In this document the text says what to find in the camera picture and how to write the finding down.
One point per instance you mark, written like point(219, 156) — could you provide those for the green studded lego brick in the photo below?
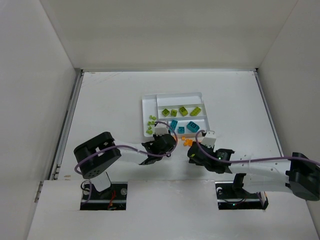
point(195, 111)

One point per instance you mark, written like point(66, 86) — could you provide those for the white compartment tray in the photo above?
point(154, 104)

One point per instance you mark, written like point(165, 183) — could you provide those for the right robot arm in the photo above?
point(296, 174)

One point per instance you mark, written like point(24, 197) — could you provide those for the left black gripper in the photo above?
point(167, 140)

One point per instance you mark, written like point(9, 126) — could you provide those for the long teal lego brick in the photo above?
point(173, 124)

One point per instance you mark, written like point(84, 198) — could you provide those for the green curved lego brick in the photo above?
point(183, 111)

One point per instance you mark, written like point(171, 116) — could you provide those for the teal sloped lego brick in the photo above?
point(192, 127)

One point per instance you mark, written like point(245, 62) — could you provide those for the orange lego row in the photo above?
point(187, 141)

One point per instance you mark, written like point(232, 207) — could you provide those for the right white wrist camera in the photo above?
point(209, 139)

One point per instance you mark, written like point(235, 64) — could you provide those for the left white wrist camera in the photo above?
point(160, 130)

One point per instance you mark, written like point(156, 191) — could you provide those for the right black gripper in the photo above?
point(195, 153)

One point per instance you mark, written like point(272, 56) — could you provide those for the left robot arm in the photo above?
point(100, 152)

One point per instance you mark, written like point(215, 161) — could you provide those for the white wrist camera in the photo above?
point(160, 130)
point(209, 139)

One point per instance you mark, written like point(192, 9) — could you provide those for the small green lego cluster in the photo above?
point(151, 125)

